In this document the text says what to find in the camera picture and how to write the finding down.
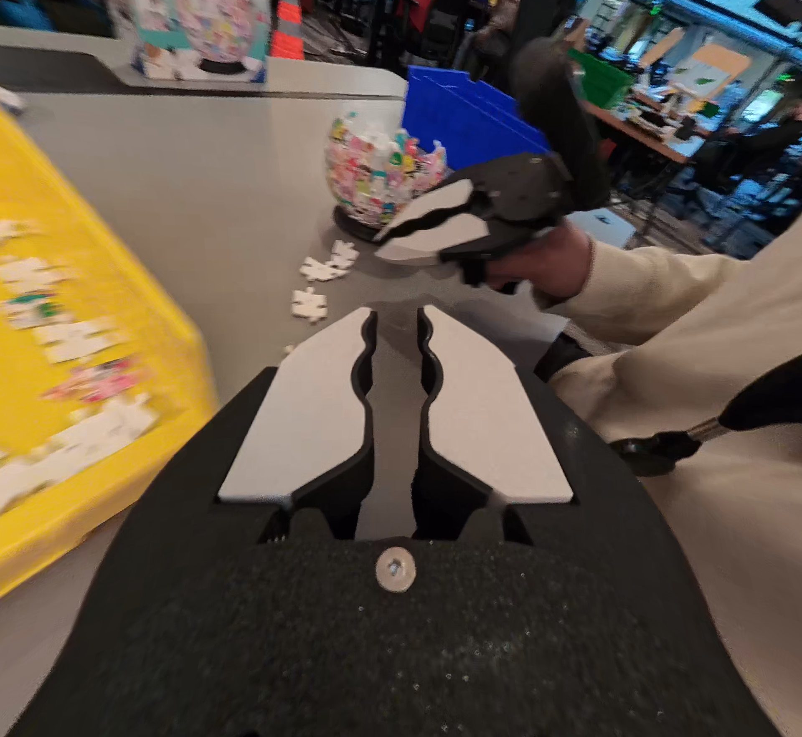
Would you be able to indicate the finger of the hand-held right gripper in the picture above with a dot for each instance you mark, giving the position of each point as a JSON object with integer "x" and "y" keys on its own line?
{"x": 432, "y": 242}
{"x": 432, "y": 201}

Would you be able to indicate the black fabric item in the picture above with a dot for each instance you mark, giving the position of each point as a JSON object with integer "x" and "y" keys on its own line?
{"x": 561, "y": 358}

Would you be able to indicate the pile of loose puzzle pieces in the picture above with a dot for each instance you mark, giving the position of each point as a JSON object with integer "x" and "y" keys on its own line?
{"x": 75, "y": 342}

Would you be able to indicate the round black ball stand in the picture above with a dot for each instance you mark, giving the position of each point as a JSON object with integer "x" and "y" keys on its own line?
{"x": 357, "y": 229}

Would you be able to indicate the blue plastic bin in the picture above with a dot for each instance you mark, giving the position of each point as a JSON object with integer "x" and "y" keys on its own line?
{"x": 463, "y": 117}

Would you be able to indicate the orange traffic cone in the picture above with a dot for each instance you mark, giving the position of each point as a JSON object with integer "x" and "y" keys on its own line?
{"x": 288, "y": 10}

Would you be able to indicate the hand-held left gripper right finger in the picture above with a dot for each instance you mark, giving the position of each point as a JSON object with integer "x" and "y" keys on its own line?
{"x": 489, "y": 430}

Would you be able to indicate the wooden table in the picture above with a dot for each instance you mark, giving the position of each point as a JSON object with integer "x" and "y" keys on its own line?
{"x": 639, "y": 136}

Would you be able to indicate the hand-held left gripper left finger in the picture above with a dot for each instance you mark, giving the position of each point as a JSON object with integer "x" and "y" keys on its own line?
{"x": 301, "y": 424}

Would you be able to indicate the person's right hand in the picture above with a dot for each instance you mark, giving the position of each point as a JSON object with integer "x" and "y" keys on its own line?
{"x": 551, "y": 261}

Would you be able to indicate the person's right forearm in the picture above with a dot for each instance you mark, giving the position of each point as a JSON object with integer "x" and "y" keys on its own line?
{"x": 658, "y": 292}

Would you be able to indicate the colourful puzzle ball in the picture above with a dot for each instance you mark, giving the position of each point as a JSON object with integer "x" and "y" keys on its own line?
{"x": 376, "y": 173}

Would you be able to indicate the puzzle box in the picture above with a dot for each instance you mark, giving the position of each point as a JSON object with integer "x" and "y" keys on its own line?
{"x": 188, "y": 10}

